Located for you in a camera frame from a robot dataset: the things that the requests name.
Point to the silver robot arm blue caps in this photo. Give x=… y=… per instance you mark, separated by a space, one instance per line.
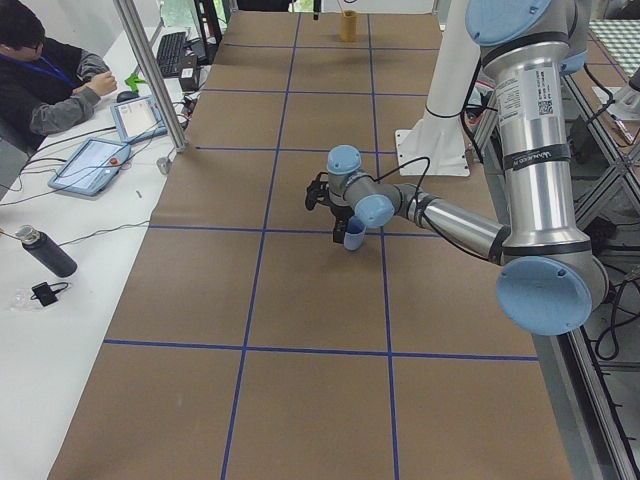
x=550 y=282

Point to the black water bottle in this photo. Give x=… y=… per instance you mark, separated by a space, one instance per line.
x=46 y=251

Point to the light blue plastic cup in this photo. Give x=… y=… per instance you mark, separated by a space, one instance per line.
x=354 y=234

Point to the green object on desk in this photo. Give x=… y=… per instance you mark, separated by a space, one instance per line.
x=133 y=81

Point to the aluminium frame post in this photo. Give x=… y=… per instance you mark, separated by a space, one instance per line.
x=142 y=51

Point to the small black device with cable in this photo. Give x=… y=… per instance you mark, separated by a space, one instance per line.
x=47 y=294

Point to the blue teach pendant near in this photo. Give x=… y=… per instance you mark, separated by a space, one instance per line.
x=91 y=167

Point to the blue teach pendant far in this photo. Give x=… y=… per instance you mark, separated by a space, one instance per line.
x=138 y=119

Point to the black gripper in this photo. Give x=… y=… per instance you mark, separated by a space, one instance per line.
x=341 y=215

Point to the small black box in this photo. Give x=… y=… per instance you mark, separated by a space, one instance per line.
x=189 y=79

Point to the brown bamboo cup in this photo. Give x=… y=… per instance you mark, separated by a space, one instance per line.
x=348 y=26

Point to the black computer mouse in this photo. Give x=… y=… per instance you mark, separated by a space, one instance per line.
x=126 y=96

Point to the blue teach pendant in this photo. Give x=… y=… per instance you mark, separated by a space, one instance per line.
x=138 y=119
x=91 y=167

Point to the black keyboard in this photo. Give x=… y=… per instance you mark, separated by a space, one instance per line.
x=170 y=52

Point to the seated person dark vest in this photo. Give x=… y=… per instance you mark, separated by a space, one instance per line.
x=47 y=87

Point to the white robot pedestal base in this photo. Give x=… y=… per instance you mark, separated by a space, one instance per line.
x=436 y=144

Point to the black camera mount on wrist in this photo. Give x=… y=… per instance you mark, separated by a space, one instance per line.
x=317 y=193

